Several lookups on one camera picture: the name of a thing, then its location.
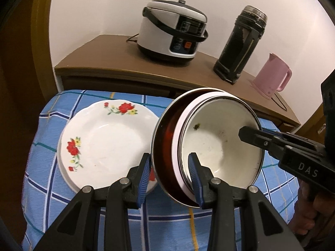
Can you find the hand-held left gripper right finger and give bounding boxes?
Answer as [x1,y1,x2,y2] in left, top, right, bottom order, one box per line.
[188,152,304,251]

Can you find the brown wooden cabinet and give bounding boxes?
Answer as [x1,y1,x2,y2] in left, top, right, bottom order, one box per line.
[54,34,301,134]

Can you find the grey round plate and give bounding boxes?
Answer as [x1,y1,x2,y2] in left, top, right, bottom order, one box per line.
[57,146,110,196]

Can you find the white plate red flowers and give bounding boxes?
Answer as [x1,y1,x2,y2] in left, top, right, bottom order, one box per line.
[59,99,160,190]

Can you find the white enamel bowl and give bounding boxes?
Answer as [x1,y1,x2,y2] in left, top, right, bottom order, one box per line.
[179,95,265,189]

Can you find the white black rice cooker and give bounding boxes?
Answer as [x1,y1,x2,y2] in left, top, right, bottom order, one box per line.
[137,0,209,64]

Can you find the pink plastic bowl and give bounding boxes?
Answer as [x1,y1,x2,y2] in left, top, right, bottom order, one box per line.
[173,91,259,198]

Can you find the person's right hand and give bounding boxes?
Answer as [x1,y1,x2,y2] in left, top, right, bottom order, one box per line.
[288,183,335,243]

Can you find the stainless steel bowl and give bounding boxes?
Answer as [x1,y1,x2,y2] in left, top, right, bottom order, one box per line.
[151,87,262,208]

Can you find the black kettle cable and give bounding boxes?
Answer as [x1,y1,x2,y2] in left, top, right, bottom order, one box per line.
[271,94,287,111]

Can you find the pink electric kettle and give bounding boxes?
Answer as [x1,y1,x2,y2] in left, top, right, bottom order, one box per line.
[252,53,292,100]

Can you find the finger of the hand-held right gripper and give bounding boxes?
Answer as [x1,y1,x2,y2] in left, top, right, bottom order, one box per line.
[239,126,282,156]
[260,129,291,140]

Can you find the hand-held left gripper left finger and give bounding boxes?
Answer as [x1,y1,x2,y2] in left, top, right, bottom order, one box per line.
[34,153,151,251]

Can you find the blue checked tablecloth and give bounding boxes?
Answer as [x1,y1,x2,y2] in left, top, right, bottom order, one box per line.
[22,89,300,251]

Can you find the black thermos flask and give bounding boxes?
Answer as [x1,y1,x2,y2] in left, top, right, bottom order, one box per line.
[213,5,268,85]

